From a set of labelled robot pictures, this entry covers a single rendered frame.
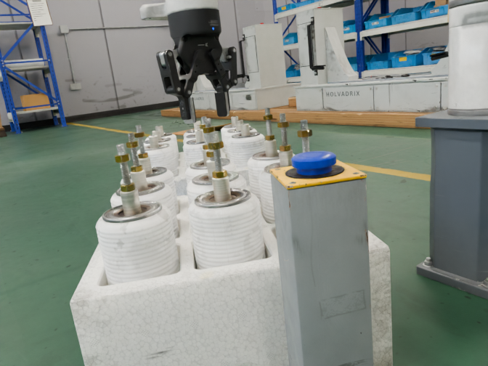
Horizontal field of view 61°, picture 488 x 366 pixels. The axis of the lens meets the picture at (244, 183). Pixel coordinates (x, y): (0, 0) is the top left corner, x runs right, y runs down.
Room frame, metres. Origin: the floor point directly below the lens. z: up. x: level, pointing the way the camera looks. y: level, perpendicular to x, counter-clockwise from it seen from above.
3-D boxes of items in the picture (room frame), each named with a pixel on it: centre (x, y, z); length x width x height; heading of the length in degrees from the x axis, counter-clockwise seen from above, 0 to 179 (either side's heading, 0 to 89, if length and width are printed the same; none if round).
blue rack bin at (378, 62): (6.02, -2.19, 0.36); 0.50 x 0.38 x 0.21; 123
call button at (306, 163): (0.37, -0.07, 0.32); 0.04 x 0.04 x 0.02
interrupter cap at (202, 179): (0.65, 0.04, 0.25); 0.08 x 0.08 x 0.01
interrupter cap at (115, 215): (0.52, 0.15, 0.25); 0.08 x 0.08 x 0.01
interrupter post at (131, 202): (0.52, 0.15, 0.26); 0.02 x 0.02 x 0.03
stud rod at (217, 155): (0.53, 0.03, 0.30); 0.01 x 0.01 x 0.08
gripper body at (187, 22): (0.65, 0.04, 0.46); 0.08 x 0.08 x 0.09
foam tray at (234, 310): (0.65, 0.04, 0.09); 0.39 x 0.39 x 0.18; 7
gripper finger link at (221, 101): (0.67, 0.02, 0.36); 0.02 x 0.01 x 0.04; 45
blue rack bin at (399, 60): (5.63, -2.40, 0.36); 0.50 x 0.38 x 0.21; 123
